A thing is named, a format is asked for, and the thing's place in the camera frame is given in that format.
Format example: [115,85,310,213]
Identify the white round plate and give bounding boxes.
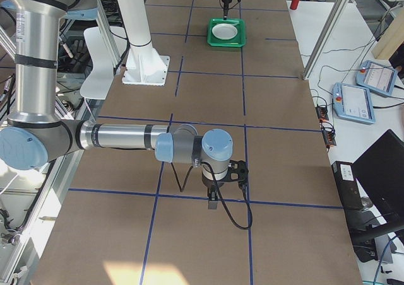
[211,23,238,40]

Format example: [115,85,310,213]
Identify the green plastic tray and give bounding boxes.
[206,18,246,48]

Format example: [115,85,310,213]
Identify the orange black power strip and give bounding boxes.
[315,105,336,149]

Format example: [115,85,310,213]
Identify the black box device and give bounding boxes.
[331,161,363,211]

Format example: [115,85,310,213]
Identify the white plastic chair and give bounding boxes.
[80,26,114,100]

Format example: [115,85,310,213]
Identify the near blue teach pendant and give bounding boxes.
[332,83,376,124]

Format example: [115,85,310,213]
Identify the blue teach pendant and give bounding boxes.
[356,61,398,97]
[332,83,376,124]

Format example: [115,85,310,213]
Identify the far blue teach pendant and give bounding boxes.
[356,61,398,97]

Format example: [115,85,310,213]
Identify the black laptop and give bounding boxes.
[353,129,403,222]

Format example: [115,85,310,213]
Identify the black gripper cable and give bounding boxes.
[170,160,253,231]

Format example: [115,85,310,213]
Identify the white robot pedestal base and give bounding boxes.
[117,0,170,86]

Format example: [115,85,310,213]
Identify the aluminium frame post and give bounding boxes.
[302,0,349,80]

